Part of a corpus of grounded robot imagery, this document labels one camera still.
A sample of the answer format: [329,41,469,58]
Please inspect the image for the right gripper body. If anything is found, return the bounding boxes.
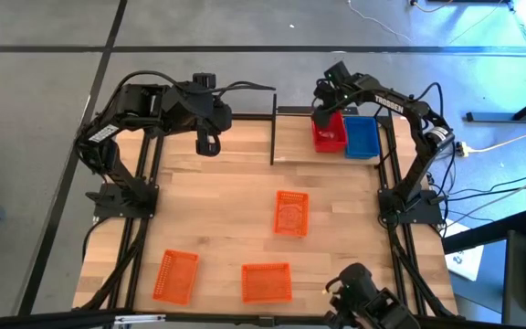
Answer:
[312,78,353,115]

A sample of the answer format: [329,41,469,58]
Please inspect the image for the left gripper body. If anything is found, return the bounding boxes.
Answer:
[162,80,235,137]

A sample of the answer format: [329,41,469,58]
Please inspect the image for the red plastic basket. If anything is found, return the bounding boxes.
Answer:
[310,111,349,154]

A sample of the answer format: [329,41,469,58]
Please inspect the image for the blue plastic basket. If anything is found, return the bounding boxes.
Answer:
[343,115,382,160]

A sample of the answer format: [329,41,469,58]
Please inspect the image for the orange slotted plastic basket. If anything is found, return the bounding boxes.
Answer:
[152,249,200,307]
[272,189,310,239]
[240,261,293,305]

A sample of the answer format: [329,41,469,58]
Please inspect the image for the black framed wooden shelf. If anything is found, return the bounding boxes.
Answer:
[270,93,385,166]

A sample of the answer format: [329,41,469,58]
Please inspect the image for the black desk leg bar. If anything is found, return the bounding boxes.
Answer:
[442,210,526,256]
[465,86,526,123]

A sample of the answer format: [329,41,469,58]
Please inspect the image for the white printed paper sheet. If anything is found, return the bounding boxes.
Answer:
[444,218,486,282]

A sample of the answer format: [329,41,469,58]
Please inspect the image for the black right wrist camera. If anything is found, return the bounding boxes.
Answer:
[324,60,352,84]

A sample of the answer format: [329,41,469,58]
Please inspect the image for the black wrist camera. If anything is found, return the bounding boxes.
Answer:
[192,71,217,90]
[324,60,352,84]

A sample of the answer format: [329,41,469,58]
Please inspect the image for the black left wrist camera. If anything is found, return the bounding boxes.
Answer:
[192,71,217,90]

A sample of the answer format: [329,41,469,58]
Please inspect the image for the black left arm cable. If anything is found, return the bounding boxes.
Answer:
[102,69,277,121]

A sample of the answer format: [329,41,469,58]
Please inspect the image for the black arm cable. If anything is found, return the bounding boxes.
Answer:
[408,81,445,121]
[102,69,277,121]

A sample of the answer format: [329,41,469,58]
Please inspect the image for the white floor cable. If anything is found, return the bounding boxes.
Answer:
[347,0,414,43]

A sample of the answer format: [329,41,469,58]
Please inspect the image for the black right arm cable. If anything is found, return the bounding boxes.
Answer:
[408,81,445,121]

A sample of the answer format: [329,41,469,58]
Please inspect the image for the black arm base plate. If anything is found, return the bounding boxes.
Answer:
[377,188,445,226]
[91,182,160,220]

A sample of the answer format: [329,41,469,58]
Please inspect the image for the cream floor cable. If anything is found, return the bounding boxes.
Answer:
[467,132,526,154]

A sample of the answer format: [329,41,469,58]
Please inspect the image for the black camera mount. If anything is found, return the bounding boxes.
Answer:
[322,261,423,329]

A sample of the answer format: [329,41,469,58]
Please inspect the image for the black floor cable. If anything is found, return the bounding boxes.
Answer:
[443,175,526,202]

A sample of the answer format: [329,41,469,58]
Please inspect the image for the black aluminium rig frame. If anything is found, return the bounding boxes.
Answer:
[0,107,463,329]

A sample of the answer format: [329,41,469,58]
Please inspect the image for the silver metal bracket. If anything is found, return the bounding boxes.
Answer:
[112,313,167,326]

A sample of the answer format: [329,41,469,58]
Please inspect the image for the grey floor cable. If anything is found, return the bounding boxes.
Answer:
[443,166,526,223]

